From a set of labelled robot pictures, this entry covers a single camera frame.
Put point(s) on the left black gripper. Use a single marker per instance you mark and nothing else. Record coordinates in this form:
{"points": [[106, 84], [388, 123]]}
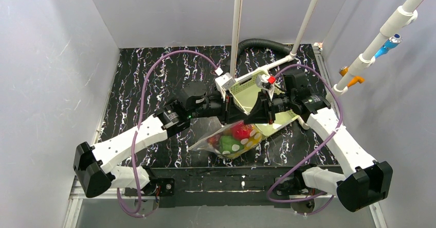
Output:
{"points": [[224, 107]]}

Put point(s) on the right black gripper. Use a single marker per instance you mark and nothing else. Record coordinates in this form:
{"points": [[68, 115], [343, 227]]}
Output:
{"points": [[268, 105]]}

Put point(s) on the clear zip top bag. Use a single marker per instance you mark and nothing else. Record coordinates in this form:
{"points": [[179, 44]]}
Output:
{"points": [[202, 144]]}

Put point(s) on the red fake apple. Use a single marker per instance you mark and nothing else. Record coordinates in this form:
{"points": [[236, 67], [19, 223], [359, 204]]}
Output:
{"points": [[241, 131]]}

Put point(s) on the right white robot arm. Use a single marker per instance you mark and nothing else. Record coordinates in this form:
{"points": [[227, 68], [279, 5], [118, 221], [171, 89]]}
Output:
{"points": [[363, 180]]}

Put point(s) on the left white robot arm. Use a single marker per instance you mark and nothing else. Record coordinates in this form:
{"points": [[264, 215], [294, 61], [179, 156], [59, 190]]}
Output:
{"points": [[97, 166]]}

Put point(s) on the yellow fake banana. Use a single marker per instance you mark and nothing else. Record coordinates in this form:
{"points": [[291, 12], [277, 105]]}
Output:
{"points": [[252, 141]]}

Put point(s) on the green fake pepper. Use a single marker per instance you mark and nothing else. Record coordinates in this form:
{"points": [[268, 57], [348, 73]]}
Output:
{"points": [[229, 145]]}

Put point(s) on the dark red fake fruit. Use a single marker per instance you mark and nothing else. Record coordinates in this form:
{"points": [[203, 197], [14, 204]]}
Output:
{"points": [[214, 140]]}

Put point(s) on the white pvc pipe right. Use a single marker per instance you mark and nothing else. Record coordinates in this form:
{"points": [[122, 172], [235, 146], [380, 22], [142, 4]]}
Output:
{"points": [[401, 17]]}

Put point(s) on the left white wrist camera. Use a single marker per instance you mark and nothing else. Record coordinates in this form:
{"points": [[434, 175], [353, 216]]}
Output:
{"points": [[223, 82]]}

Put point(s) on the white pvc pipe frame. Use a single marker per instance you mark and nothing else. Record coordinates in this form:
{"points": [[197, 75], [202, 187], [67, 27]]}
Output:
{"points": [[265, 22]]}

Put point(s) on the aluminium frame rail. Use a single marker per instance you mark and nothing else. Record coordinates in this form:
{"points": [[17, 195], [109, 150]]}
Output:
{"points": [[215, 209]]}

